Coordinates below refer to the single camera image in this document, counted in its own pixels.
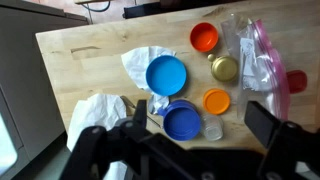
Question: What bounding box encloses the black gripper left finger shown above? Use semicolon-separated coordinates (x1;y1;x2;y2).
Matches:
59;99;201;180

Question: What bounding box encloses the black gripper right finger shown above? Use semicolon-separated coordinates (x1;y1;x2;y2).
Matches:
244;101;320;180

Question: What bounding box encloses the clear pink-zip zip lock bag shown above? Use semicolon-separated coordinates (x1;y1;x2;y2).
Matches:
220;13;292;122

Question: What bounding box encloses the orange plastic cup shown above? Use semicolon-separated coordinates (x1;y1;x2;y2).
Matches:
189;21;220;53

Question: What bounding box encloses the dark blue plastic cup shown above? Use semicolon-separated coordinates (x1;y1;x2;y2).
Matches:
157;99;202;142

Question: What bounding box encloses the large white crumpled paper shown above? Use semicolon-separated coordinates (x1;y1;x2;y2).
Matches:
66;93;129;180

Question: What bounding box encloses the small metal whisk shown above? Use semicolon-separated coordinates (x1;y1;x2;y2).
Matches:
119;95;163;129

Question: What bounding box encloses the small red square lid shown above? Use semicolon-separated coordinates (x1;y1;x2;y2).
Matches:
285;69;308;95

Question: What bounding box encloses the small clear plastic jar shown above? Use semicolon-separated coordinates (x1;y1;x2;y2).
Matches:
199;113;225;142

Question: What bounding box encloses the orange round lid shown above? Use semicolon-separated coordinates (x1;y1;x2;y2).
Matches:
202;87;232;116

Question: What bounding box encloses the small white crumpled paper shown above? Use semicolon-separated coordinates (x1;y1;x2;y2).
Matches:
120;45;177;116

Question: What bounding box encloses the light blue plastic bowl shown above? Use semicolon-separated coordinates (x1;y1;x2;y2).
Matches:
145;54;188;98

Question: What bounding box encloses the gold lid with ball knob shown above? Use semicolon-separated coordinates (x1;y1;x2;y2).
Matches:
207;53;240;83

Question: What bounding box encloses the black long bar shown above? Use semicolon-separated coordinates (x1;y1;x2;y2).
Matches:
122;0;234;19

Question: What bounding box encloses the black floor cable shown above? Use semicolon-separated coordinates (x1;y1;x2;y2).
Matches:
79;0;113;14

